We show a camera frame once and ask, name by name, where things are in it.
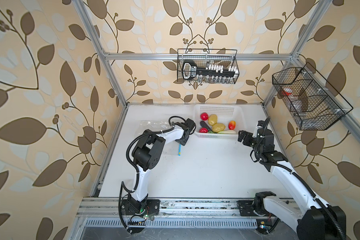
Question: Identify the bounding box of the red toy apple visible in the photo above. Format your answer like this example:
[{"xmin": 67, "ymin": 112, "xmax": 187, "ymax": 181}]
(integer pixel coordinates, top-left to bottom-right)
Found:
[{"xmin": 200, "ymin": 113, "xmax": 209, "ymax": 121}]

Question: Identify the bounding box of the red yellow toy mango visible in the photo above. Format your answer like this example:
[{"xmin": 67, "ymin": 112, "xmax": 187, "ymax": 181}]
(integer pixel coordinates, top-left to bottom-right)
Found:
[{"xmin": 228, "ymin": 121, "xmax": 236, "ymax": 130}]

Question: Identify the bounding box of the yellow toy potato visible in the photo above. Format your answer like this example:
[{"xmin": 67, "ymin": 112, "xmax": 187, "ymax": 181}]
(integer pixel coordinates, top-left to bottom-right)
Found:
[
  {"xmin": 208, "ymin": 114, "xmax": 218, "ymax": 126},
  {"xmin": 212, "ymin": 123, "xmax": 226, "ymax": 133}
]

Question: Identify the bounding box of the clear zip top bag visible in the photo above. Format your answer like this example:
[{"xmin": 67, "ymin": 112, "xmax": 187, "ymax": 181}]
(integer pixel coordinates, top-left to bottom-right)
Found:
[{"xmin": 137, "ymin": 119, "xmax": 182, "ymax": 157}]

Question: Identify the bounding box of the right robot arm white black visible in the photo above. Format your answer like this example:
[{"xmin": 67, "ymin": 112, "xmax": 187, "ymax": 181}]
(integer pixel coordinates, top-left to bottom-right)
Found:
[{"xmin": 238, "ymin": 118, "xmax": 347, "ymax": 240}]

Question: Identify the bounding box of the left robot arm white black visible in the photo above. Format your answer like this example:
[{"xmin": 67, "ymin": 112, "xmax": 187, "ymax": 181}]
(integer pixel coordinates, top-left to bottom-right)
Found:
[{"xmin": 118, "ymin": 116, "xmax": 196, "ymax": 235}]

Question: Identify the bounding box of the dark toy eggplant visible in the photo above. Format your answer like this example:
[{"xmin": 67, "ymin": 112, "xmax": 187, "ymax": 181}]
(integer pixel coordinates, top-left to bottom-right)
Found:
[{"xmin": 200, "ymin": 121, "xmax": 213, "ymax": 133}]

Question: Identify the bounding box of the red toy tomato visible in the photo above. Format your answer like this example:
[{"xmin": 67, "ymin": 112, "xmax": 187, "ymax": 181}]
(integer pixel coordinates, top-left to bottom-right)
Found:
[{"xmin": 199, "ymin": 128, "xmax": 209, "ymax": 133}]

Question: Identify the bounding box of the white toy radish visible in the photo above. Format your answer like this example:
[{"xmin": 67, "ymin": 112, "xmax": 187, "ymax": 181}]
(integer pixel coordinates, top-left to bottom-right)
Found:
[{"xmin": 218, "ymin": 130, "xmax": 237, "ymax": 135}]

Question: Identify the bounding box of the white plastic basket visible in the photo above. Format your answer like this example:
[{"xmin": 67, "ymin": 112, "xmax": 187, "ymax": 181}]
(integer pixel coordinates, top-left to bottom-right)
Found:
[{"xmin": 193, "ymin": 105, "xmax": 248, "ymax": 140}]

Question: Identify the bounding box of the red capped clear bottle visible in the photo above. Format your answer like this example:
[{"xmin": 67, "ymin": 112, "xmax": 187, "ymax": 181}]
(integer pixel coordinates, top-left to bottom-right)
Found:
[{"xmin": 281, "ymin": 88, "xmax": 298, "ymax": 103}]

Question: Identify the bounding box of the black wire basket right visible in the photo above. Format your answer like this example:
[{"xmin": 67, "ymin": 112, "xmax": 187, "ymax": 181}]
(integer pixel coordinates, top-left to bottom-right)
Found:
[{"xmin": 272, "ymin": 63, "xmax": 354, "ymax": 131}]

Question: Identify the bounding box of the black wire basket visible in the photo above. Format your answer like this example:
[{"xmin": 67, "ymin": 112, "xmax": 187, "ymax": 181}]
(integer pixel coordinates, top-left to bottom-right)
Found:
[
  {"xmin": 272, "ymin": 63, "xmax": 354, "ymax": 131},
  {"xmin": 177, "ymin": 48, "xmax": 240, "ymax": 85}
]

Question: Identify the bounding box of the black wire basket back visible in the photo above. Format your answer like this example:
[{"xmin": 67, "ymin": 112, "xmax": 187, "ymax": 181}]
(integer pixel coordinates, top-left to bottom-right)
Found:
[{"xmin": 177, "ymin": 48, "xmax": 240, "ymax": 85}]

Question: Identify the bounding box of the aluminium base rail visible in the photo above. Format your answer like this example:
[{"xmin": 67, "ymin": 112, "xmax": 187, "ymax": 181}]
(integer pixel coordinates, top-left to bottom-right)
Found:
[{"xmin": 77, "ymin": 198, "xmax": 277, "ymax": 229}]

